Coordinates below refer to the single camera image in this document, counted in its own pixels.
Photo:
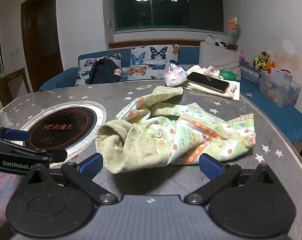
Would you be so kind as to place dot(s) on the pink plastic bag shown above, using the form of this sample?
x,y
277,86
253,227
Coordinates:
x,y
174,77

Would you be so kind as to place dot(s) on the dark wooden side table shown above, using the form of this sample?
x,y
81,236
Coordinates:
x,y
11,85

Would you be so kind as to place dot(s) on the cream cloth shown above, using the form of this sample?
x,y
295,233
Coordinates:
x,y
210,70

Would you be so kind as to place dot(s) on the blue sofa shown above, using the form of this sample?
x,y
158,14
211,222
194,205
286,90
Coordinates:
x,y
188,55

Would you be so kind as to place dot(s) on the pink plush toy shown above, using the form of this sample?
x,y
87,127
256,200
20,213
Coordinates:
x,y
241,55

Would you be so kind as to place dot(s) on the small pink item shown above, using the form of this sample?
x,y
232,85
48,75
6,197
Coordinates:
x,y
118,72

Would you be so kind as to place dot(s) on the green round lid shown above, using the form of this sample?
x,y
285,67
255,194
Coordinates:
x,y
228,75

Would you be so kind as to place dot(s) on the black smartphone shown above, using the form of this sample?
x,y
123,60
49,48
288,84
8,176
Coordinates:
x,y
208,81

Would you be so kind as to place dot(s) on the grey star tablecloth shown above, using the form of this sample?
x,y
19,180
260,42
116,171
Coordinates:
x,y
240,120

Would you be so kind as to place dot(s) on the grey pillow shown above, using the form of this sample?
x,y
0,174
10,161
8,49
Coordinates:
x,y
220,57

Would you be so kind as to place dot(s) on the green patterned child's shirt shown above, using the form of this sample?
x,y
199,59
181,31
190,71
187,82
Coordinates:
x,y
190,130

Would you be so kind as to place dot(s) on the small butterfly print cushion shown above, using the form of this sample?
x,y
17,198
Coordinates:
x,y
84,65

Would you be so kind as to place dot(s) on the orange toy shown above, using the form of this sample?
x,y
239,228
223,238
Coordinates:
x,y
269,66

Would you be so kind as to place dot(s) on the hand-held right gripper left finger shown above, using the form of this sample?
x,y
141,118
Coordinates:
x,y
92,165

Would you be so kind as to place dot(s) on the round black induction cooker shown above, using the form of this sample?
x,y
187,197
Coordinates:
x,y
61,127

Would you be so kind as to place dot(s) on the colourful pinwheel flowers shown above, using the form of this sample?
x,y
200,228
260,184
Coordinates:
x,y
233,23

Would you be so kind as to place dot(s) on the dark wooden door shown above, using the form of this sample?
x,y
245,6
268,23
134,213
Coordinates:
x,y
41,42

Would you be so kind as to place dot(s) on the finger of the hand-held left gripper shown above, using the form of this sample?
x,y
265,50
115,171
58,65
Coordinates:
x,y
28,153
16,135

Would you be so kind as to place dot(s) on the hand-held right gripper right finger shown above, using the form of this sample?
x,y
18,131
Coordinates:
x,y
210,166

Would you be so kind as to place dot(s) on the clear plastic storage box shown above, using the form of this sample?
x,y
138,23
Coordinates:
x,y
280,90

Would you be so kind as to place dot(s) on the dark glass window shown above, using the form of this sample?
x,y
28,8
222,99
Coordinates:
x,y
171,10

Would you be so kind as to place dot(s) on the teddy bear in yellow vest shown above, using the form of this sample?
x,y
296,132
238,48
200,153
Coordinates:
x,y
260,60

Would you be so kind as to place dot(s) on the panda plush toy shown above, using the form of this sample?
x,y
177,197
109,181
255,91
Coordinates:
x,y
219,43

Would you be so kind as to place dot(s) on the large butterfly print cushion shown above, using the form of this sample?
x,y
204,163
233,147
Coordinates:
x,y
151,62

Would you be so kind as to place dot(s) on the black backpack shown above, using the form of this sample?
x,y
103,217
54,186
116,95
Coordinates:
x,y
103,71

